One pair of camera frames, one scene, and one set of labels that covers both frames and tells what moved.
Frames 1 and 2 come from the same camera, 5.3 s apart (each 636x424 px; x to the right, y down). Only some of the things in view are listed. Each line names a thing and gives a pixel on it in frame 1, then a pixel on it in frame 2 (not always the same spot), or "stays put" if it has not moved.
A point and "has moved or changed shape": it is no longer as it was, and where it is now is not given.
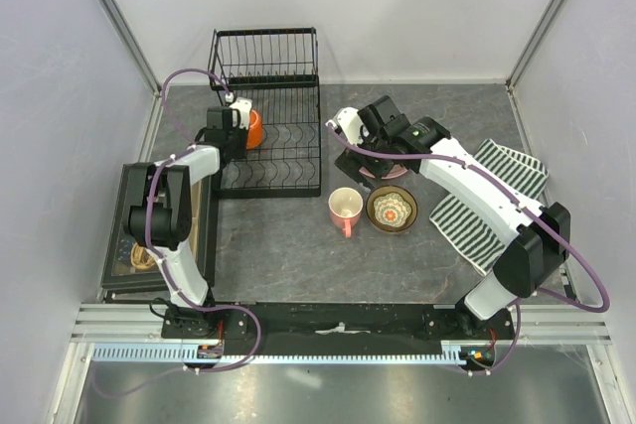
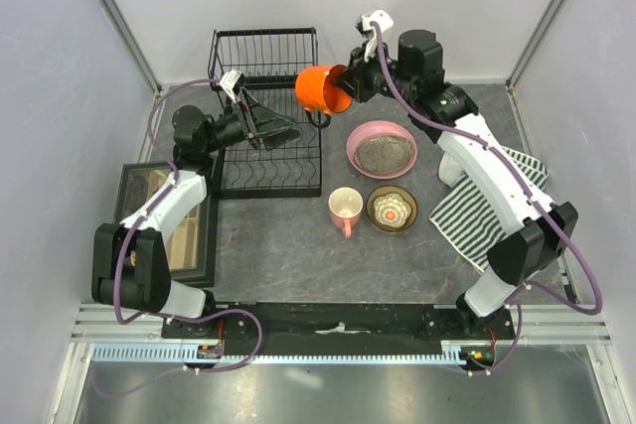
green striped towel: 477,242 stays put
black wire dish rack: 277,69 stays put
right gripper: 351,162 to 354,78
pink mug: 345,205 stays put
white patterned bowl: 392,210 stays put
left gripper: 240,154 to 272,129
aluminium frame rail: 530,324 stays put
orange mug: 254,135 has moved or changed shape
